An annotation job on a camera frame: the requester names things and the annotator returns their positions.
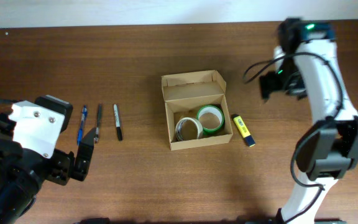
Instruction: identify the blue ballpoint pen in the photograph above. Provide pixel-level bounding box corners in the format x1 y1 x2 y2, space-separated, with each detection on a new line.
76 105 88 145

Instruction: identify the dark grey pen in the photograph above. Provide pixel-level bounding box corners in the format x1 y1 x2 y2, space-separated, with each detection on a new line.
94 103 103 144

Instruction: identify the yellow highlighter marker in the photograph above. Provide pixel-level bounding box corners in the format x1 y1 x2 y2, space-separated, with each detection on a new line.
231 114 255 147

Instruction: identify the green tape roll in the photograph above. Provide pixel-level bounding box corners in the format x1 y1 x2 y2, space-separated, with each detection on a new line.
196 105 224 135

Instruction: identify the white tape roll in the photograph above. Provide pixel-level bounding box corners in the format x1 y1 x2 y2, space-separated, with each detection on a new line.
175 117 203 141

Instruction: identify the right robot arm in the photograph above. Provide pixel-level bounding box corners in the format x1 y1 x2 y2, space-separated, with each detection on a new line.
259 18 358 223

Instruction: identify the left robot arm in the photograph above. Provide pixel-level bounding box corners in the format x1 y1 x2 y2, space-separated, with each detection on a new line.
0 95 98 223

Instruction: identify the black permanent marker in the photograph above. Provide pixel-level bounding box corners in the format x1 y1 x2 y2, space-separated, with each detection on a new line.
113 104 123 141

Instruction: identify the open cardboard box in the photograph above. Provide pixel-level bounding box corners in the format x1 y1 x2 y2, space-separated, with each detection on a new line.
162 70 232 151

